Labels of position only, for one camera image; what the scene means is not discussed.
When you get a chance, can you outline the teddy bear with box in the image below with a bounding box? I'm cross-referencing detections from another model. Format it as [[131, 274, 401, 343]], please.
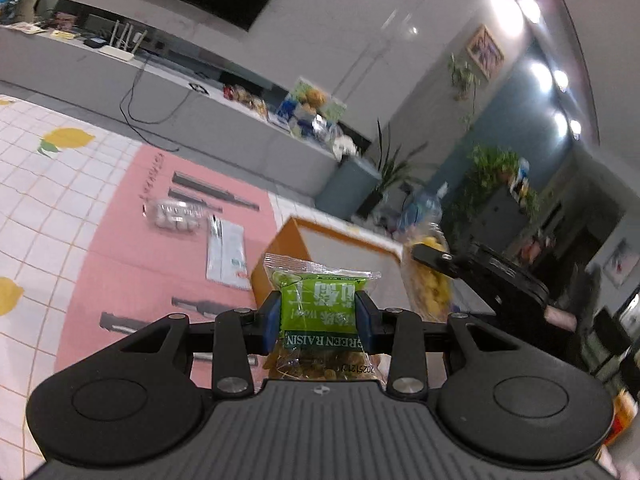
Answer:
[[287, 77, 347, 122]]

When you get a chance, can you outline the pile of snacks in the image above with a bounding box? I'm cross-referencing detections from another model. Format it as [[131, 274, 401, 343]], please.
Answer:
[[222, 85, 271, 118]]

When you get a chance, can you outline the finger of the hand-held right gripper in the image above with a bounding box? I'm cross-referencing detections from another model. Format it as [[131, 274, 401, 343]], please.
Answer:
[[411, 244, 473, 281]]

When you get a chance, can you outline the blue water jug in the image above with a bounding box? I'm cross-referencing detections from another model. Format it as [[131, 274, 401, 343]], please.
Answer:
[[400, 182, 446, 231]]

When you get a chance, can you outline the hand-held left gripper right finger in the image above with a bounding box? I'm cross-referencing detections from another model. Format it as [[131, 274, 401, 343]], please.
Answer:
[[354, 291, 521, 399]]

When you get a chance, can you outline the brown teddy bear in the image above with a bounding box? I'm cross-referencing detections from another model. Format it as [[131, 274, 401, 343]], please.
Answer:
[[300, 89, 326, 117]]

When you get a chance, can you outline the yellow puffed snack bag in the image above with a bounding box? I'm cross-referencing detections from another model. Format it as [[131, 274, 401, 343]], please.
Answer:
[[402, 225, 453, 322]]

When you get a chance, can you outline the black cable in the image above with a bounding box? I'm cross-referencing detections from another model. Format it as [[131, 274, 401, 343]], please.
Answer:
[[119, 57, 221, 153]]

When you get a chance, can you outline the grey round bin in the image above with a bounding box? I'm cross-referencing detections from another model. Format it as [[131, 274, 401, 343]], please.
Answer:
[[315, 152, 383, 221]]

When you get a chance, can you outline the green raisin packet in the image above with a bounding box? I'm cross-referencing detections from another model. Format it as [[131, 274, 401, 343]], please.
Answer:
[[262, 254, 388, 383]]

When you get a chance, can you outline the clear packet of grey candies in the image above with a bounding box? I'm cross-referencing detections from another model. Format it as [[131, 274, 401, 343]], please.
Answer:
[[144, 199, 206, 233]]

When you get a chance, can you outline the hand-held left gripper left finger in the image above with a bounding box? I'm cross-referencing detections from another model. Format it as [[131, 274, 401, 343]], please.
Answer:
[[120, 290, 282, 399]]

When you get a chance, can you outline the orange cardboard box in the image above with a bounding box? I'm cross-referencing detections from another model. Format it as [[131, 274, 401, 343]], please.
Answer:
[[250, 216, 405, 311]]

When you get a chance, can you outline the hanging wall plant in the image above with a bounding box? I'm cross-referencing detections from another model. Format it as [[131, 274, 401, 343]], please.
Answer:
[[447, 52, 482, 131]]

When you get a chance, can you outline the trailing green plant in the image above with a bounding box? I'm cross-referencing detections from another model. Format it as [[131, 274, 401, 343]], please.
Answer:
[[450, 145, 541, 231]]

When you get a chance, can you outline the framed wall picture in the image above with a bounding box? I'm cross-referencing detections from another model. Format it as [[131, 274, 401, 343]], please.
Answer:
[[466, 24, 505, 81]]

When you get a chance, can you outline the grey long counter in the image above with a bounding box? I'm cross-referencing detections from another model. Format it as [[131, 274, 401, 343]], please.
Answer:
[[0, 25, 373, 206]]

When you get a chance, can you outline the tall-leaf potted plant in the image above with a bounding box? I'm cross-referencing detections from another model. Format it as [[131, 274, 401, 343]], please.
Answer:
[[360, 120, 428, 218]]

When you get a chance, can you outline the white sachet packet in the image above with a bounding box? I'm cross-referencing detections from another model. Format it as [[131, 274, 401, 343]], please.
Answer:
[[206, 217, 252, 291]]

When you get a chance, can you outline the pink printed mat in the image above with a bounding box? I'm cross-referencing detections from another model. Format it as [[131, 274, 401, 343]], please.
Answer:
[[52, 145, 281, 376]]

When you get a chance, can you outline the grey drawer cabinet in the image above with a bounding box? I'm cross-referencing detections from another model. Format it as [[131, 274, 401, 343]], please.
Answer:
[[465, 187, 541, 256]]

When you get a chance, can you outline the white router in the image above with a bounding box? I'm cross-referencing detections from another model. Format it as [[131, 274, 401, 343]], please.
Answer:
[[97, 20, 148, 63]]

